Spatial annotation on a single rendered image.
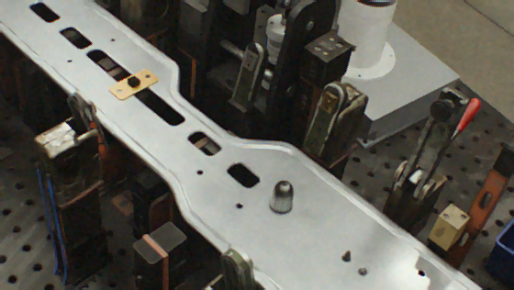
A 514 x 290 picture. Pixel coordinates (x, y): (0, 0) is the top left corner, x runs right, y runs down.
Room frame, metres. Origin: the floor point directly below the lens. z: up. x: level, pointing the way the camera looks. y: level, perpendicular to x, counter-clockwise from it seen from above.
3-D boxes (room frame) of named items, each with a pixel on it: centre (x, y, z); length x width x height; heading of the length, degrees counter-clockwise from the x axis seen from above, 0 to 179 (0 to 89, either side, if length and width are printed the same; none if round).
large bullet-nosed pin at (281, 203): (0.62, -0.05, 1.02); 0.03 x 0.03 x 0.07
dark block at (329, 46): (0.86, -0.10, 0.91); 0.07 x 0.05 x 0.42; 142
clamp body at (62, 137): (0.66, 0.28, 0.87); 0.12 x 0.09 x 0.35; 142
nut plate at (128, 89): (0.83, 0.21, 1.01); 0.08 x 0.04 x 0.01; 142
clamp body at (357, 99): (0.81, -0.13, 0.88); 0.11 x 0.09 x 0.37; 142
